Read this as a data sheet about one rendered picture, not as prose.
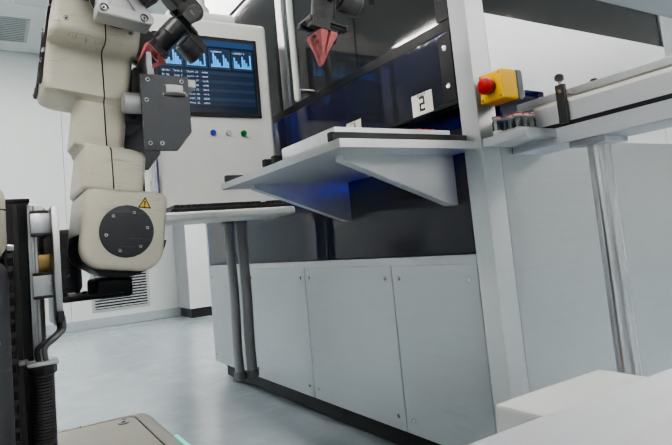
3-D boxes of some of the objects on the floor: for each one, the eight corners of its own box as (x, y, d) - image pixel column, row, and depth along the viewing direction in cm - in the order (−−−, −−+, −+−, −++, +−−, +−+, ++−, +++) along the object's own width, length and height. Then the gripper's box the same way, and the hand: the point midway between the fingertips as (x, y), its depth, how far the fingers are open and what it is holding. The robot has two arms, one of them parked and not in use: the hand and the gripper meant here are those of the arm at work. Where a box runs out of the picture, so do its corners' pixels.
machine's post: (523, 497, 138) (430, -288, 156) (543, 505, 133) (444, -307, 151) (504, 505, 135) (412, -298, 153) (525, 514, 130) (426, -318, 148)
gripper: (334, 15, 138) (332, 75, 136) (297, 3, 133) (294, 65, 130) (349, 3, 133) (347, 66, 130) (311, -10, 127) (308, 55, 125)
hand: (321, 62), depth 130 cm, fingers closed
